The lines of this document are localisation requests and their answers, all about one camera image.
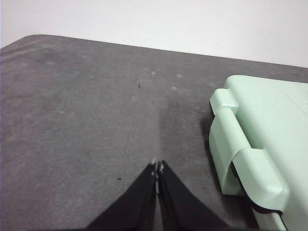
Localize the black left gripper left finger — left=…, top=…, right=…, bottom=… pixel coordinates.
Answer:
left=86, top=160, right=160, bottom=231

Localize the mint green breakfast machine base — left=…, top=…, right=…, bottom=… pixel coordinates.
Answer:
left=208, top=115, right=308, bottom=231

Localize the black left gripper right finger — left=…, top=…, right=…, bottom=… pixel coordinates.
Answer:
left=157, top=160, right=231, bottom=231

